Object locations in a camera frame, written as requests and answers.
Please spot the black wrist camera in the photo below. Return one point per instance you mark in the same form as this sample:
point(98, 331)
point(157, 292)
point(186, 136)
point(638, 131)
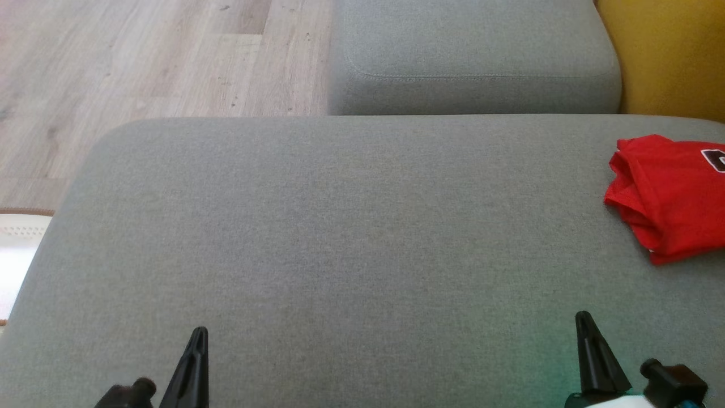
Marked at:
point(674, 384)
point(127, 395)

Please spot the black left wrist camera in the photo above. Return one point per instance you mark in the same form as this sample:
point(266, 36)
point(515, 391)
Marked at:
point(127, 395)

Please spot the large grey sofa seat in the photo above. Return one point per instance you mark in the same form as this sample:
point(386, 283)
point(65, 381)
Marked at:
point(340, 238)

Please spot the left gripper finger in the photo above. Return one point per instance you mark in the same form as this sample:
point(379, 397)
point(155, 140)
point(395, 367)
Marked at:
point(190, 374)

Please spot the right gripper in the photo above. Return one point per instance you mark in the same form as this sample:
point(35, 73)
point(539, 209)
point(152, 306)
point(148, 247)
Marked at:
point(609, 402)

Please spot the large yellow sofa back cushion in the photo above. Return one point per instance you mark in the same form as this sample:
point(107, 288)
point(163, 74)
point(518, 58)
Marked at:
point(674, 56)

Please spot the red and white garment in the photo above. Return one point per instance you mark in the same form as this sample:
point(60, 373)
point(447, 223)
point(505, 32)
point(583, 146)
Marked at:
point(674, 198)

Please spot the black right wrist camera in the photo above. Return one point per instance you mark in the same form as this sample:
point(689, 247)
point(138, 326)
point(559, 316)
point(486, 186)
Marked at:
point(674, 384)

